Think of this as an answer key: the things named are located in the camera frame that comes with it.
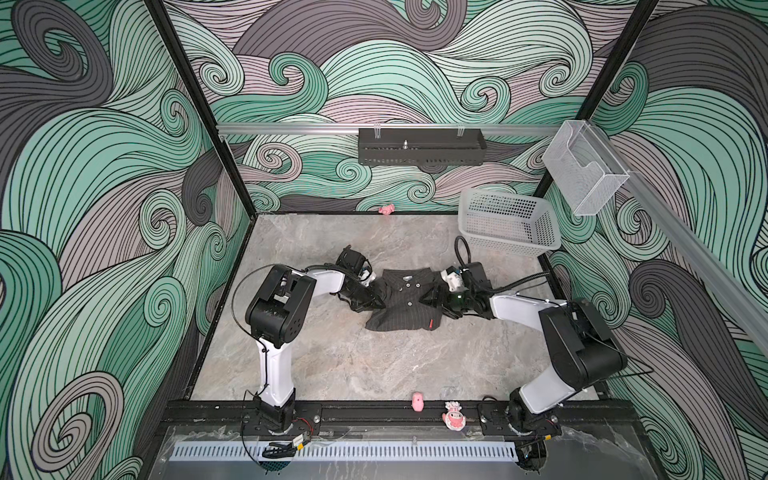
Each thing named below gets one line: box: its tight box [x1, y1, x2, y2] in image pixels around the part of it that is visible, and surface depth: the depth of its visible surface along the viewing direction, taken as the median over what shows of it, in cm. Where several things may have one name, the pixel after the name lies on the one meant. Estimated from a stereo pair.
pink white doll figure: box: [442, 401, 466, 431], surface depth 73 cm
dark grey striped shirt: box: [365, 268, 447, 332], surface depth 92 cm
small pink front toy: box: [412, 392, 425, 412], surface depth 76 cm
